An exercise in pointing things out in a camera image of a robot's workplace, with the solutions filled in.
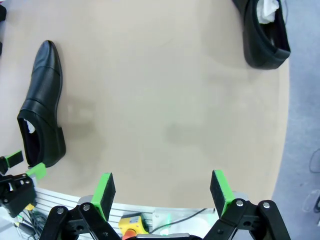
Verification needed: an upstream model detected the thin black cable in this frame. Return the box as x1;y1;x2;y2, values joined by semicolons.
149;208;216;233

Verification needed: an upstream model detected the aluminium table frame rail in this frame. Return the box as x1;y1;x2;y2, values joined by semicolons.
31;186;251;235

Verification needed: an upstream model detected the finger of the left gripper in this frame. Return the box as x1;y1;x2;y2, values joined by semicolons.
0;162;48;219
0;149;25;176

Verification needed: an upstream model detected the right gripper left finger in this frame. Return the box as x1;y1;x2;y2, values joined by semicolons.
42;171;122;240

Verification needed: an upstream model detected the white crumpled paper stuffing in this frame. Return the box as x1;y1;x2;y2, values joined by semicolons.
256;0;281;25
23;118;36;134

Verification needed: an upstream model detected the yellow emergency stop button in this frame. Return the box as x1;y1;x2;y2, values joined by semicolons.
118;213;150;240

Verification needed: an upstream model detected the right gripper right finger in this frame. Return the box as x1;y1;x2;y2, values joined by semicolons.
203;169;293;240

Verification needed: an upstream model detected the tangled black cable bundle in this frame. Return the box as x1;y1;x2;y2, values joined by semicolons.
14;211;50;240

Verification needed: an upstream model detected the black textured strap shoe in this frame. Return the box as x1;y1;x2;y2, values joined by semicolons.
16;39;67;169
231;0;292;70

